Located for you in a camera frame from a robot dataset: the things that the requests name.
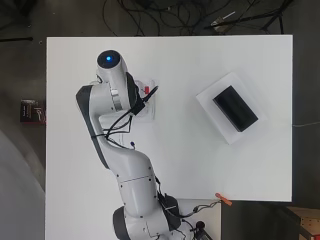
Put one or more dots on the black tripod stand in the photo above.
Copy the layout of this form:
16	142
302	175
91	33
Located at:
271	16

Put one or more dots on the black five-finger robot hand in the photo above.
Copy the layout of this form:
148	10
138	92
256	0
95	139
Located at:
133	93

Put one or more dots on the black block with slots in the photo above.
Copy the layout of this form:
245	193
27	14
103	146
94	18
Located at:
235	108

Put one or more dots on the black printed box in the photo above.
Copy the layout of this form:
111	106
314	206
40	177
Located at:
32	111

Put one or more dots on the white seven-joint robot arm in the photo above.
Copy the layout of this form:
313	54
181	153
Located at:
133	176

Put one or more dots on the wooden crate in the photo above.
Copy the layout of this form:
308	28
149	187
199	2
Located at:
306	221

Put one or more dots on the orange clip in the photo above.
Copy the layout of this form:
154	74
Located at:
223	199

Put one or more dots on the large white flat box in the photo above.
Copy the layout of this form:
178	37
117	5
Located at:
213	110

